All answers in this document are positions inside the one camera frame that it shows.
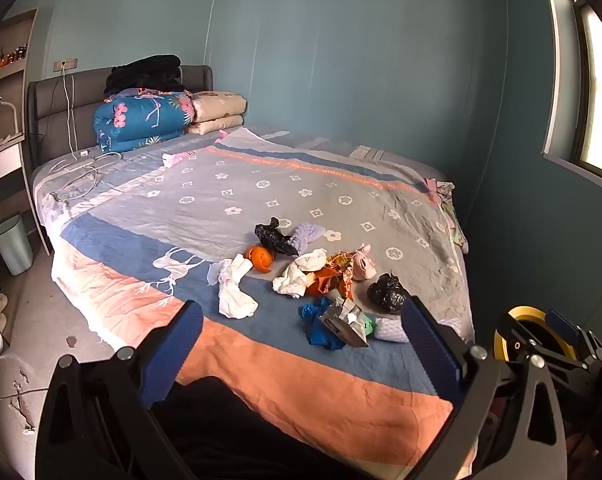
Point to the printed bed sheet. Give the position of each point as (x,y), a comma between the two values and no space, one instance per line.
(261,195)

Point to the pale blue plastic bin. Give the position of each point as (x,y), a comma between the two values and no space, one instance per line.
(13,250)

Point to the blue floral quilt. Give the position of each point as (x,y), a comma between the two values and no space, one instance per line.
(136,125)

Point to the crushed grey carton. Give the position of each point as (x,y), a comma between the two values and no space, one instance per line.
(343,332)

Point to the pale pink cloth bundle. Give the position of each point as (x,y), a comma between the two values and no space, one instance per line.
(362,266)

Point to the orange snack packet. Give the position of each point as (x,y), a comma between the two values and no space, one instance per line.
(326,282)

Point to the person's dark trousers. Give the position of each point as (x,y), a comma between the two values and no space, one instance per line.
(231,435)

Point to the black folded clothing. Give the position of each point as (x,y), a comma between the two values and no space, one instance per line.
(141,75)

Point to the yellow rimmed trash bin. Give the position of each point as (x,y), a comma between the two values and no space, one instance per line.
(500,342)

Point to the blue rubber glove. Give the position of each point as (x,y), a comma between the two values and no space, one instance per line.
(313,332)

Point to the wooden wall shelf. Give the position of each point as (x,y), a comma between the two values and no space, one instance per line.
(11,85)

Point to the pink floral cloth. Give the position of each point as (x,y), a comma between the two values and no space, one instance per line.
(446,195)

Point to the small white pink cloth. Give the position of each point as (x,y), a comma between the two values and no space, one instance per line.
(170,161)

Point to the orange peel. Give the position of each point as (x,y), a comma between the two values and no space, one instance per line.
(258,260)

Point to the white foam net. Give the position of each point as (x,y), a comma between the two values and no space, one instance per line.
(388,330)

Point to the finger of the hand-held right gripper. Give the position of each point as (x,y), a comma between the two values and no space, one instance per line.
(563,321)
(526,335)

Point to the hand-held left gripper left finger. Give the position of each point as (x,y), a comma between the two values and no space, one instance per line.
(173,350)

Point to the row of small dark bottles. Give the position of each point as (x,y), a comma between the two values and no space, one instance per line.
(18,53)

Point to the black plastic bag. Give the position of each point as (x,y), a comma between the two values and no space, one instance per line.
(276,240)
(387,294)

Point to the green wrapper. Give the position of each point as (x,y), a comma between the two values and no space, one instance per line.
(367,325)

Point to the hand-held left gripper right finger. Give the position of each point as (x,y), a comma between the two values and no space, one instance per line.
(431,345)

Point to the white desk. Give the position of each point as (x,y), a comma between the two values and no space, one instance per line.
(1,157)

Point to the purple knitted cloth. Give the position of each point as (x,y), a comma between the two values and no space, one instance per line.
(308,234)

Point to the grey bed headboard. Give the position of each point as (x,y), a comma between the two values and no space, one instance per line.
(51,100)

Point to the window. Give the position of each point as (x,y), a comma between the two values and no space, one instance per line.
(601,110)

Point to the wall socket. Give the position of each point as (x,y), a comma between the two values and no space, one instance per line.
(70,64)

